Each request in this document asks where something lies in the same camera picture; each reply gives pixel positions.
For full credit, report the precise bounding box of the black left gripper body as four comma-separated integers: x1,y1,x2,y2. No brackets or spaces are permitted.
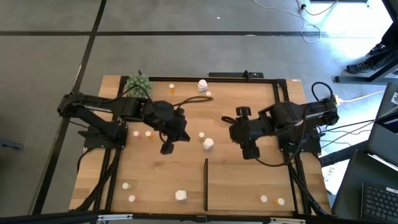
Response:
146,101,184,156

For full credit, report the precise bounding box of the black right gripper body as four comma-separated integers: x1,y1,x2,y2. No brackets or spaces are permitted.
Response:
229,106,268,160

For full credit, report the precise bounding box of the green succulent in patterned pot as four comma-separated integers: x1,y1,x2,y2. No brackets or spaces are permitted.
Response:
125,73,153,100

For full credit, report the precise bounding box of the black mounting bar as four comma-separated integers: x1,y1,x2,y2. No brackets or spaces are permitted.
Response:
207,70,265,80

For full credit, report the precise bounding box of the white paper sheet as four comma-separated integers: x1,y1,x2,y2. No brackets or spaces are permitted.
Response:
321,160,345,196

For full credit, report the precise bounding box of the black desk foot bar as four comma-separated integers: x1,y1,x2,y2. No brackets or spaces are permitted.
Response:
335,57,398,84

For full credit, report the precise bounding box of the person's shoe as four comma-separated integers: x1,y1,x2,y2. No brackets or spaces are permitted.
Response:
346,61,375,75
369,43,390,57

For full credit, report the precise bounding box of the dark laptop screen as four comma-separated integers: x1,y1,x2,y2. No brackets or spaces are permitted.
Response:
368,81,398,170

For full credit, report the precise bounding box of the dark grey laptop with keyboard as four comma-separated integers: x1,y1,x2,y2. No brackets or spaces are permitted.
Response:
331,149,398,224

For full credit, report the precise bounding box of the dark object on floor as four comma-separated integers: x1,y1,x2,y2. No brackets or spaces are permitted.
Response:
0,138,24,151

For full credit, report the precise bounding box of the person's leg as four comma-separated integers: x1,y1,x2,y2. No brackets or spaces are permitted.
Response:
381,18,398,63

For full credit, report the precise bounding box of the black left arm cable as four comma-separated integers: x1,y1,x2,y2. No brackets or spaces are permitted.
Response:
172,95,215,110

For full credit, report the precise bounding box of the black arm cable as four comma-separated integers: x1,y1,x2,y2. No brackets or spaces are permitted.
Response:
255,155,296,168
172,95,215,110

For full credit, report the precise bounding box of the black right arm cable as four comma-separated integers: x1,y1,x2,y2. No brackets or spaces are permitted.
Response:
255,155,296,168

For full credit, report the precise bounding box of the black aluminium table frame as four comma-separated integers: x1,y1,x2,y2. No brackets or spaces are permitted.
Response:
74,75,331,218

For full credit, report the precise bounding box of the black cable bundle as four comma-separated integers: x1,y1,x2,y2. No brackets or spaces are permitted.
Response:
74,148,123,213
287,154,331,217

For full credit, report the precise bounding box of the black overhead frame bar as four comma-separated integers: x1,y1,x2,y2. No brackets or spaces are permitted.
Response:
0,210,398,224

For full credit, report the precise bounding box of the yellow extension cord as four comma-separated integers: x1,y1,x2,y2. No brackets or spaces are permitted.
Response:
333,89,386,105

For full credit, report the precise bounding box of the white floor cable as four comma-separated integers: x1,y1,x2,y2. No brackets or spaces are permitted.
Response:
252,0,322,44

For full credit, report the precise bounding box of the black floor cable with plug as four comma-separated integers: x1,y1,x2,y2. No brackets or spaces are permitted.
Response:
297,0,340,17

